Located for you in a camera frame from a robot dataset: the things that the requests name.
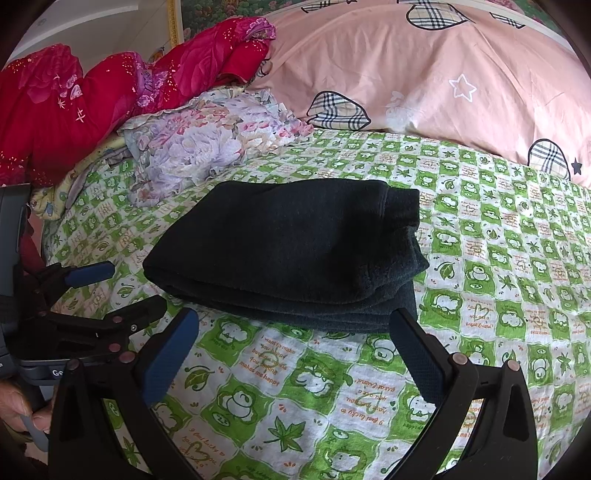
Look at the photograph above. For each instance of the yellow floral cloth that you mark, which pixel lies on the yellow floral cloth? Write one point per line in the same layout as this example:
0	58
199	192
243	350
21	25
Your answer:
69	184

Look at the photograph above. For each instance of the dark navy pants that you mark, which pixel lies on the dark navy pants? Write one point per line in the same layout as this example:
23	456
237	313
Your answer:
286	249

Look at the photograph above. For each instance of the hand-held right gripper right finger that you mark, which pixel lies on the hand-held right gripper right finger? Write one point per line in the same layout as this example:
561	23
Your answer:
418	360

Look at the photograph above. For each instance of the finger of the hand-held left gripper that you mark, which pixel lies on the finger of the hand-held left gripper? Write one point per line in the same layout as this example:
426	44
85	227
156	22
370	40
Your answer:
92	327
90	274

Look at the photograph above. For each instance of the person's left hand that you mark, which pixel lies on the person's left hand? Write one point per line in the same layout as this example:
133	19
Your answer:
14	401

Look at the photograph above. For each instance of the red floral quilt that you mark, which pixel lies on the red floral quilt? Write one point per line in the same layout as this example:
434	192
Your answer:
41	115

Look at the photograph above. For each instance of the green checked bed sheet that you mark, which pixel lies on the green checked bed sheet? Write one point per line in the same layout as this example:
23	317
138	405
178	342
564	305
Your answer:
485	277

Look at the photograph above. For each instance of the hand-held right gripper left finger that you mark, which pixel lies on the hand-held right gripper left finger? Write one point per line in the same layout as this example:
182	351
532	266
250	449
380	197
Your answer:
166	364

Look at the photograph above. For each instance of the pink quilt with plaid hearts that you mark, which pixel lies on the pink quilt with plaid hearts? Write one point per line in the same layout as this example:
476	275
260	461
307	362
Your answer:
392	69

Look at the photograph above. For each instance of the gold framed wall picture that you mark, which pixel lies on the gold framed wall picture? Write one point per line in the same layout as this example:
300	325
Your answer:
231	14

